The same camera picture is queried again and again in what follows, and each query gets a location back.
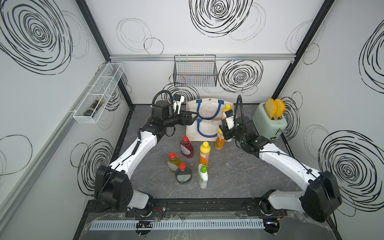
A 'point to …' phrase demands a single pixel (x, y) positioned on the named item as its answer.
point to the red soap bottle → (186, 148)
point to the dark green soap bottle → (183, 175)
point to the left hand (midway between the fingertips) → (192, 113)
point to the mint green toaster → (267, 128)
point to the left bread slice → (271, 107)
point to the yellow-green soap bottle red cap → (173, 162)
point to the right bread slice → (280, 108)
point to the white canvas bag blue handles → (205, 127)
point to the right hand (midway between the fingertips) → (222, 125)
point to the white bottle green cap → (202, 176)
